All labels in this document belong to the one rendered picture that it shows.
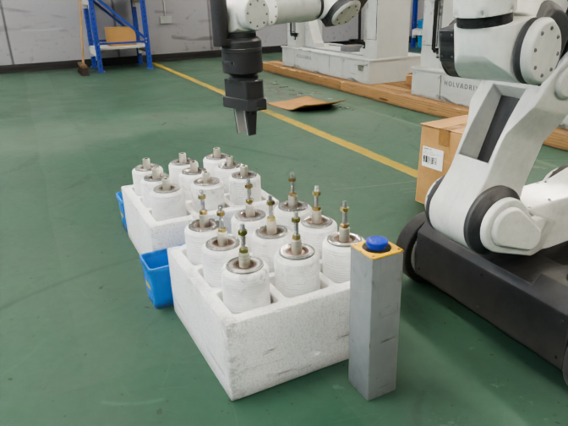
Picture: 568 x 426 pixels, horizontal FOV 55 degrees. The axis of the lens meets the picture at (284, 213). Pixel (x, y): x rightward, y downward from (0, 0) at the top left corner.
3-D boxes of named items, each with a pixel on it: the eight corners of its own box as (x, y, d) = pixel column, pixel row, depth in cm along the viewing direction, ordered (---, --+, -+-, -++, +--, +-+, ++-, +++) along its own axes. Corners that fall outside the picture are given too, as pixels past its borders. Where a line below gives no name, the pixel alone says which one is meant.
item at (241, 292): (231, 328, 120) (226, 254, 114) (274, 329, 120) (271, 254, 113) (222, 354, 112) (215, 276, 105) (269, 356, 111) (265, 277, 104)
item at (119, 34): (133, 43, 657) (130, 25, 650) (137, 45, 636) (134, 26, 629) (106, 45, 646) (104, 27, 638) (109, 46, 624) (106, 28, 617)
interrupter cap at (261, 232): (270, 224, 129) (270, 221, 128) (295, 232, 124) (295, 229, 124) (248, 235, 123) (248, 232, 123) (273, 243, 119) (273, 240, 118)
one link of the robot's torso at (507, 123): (450, 237, 126) (550, 49, 120) (509, 268, 111) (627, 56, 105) (405, 215, 118) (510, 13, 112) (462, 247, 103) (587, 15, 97)
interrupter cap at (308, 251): (305, 243, 118) (305, 240, 118) (321, 256, 112) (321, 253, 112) (273, 249, 116) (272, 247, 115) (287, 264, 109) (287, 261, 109)
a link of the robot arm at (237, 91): (211, 106, 125) (207, 52, 121) (244, 101, 131) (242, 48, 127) (247, 113, 116) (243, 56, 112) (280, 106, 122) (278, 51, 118)
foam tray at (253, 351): (305, 274, 157) (304, 216, 151) (390, 344, 125) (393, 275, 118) (174, 310, 141) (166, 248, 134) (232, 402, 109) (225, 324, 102)
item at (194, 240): (195, 283, 140) (188, 217, 133) (232, 283, 139) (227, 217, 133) (187, 303, 131) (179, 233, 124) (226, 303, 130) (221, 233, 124)
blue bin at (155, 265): (243, 267, 162) (241, 230, 158) (259, 283, 153) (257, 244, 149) (143, 293, 150) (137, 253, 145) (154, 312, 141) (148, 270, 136)
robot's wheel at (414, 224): (449, 267, 159) (455, 203, 151) (461, 275, 154) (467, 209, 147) (391, 283, 151) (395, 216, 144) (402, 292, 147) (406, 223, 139)
